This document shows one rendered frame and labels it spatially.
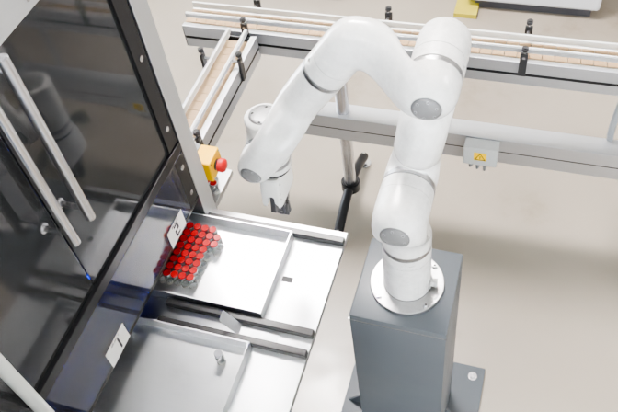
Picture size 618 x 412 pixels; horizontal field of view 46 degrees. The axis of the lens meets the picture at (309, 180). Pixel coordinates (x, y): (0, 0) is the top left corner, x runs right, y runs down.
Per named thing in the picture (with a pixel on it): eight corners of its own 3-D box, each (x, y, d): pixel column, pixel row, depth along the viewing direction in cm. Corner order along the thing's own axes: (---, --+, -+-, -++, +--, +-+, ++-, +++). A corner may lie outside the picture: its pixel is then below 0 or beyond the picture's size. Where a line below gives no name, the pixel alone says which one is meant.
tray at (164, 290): (143, 293, 192) (139, 286, 190) (181, 217, 208) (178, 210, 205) (262, 320, 183) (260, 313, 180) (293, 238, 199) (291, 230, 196)
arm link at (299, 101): (328, 125, 133) (261, 195, 156) (350, 67, 142) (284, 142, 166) (286, 99, 131) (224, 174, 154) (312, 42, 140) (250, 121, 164)
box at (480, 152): (462, 163, 265) (463, 146, 258) (464, 153, 268) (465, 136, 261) (496, 167, 262) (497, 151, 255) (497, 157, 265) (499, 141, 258)
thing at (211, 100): (189, 207, 215) (176, 172, 203) (143, 199, 219) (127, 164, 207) (265, 57, 255) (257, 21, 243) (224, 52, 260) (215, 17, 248)
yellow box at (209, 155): (190, 177, 206) (185, 161, 201) (200, 159, 211) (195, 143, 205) (215, 182, 204) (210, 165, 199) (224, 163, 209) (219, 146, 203)
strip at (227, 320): (223, 332, 182) (218, 320, 178) (227, 321, 184) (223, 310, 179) (276, 343, 178) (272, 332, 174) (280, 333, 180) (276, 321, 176)
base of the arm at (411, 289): (450, 260, 191) (453, 218, 177) (437, 323, 180) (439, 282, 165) (380, 246, 196) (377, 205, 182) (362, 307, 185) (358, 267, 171)
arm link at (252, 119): (282, 175, 159) (294, 144, 165) (273, 133, 149) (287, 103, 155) (246, 169, 162) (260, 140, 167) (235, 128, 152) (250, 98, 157)
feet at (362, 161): (327, 245, 303) (325, 224, 293) (358, 157, 333) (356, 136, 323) (346, 248, 301) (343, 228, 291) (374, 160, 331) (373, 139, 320)
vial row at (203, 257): (188, 289, 191) (184, 280, 188) (213, 234, 202) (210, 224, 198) (196, 291, 191) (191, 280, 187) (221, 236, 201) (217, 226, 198)
